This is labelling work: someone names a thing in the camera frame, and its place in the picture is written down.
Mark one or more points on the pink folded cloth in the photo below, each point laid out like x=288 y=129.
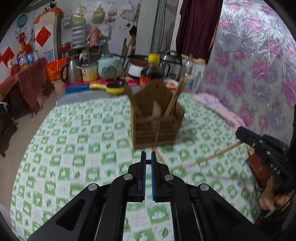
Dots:
x=211 y=102

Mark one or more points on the white refrigerator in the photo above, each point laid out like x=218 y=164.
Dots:
x=48 y=34

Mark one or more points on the chopstick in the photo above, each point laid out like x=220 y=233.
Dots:
x=190 y=165

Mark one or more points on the clear plastic oil bottle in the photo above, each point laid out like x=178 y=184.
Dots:
x=188 y=74

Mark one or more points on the green checkered tablecloth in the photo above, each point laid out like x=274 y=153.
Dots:
x=90 y=142

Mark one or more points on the yellow frying pan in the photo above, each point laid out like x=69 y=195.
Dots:
x=115 y=88

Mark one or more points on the person's right hand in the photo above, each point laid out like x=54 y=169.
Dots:
x=269 y=201

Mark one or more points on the steel electric kettle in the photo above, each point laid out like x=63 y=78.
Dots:
x=71 y=73

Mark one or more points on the chopsticks standing in holder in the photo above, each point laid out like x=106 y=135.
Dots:
x=175 y=97

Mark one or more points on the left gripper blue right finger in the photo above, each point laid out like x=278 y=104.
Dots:
x=160 y=186

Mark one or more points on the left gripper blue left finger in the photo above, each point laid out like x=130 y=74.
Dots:
x=136 y=190

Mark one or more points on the mint green rice cooker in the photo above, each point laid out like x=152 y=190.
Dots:
x=110 y=66

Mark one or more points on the red cloth covered cabinet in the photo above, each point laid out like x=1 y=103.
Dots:
x=32 y=80

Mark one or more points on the wooden slatted utensil holder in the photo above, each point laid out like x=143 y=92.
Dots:
x=149 y=126

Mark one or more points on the red white round tin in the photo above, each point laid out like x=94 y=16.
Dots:
x=171 y=84

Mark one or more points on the dark soy sauce bottle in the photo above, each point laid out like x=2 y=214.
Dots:
x=152 y=70

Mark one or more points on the stainless steel pot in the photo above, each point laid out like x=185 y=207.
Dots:
x=171 y=64

